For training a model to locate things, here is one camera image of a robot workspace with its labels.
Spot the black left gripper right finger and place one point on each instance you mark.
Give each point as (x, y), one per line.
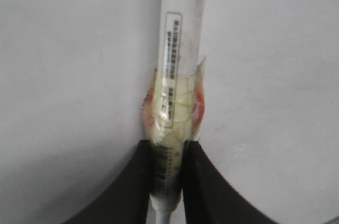
(208, 197)

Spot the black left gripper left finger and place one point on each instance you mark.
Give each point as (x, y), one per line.
(126, 199)

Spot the white black-tipped whiteboard marker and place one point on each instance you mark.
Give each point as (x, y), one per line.
(175, 101)

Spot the white glossy whiteboard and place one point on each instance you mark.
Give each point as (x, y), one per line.
(74, 74)

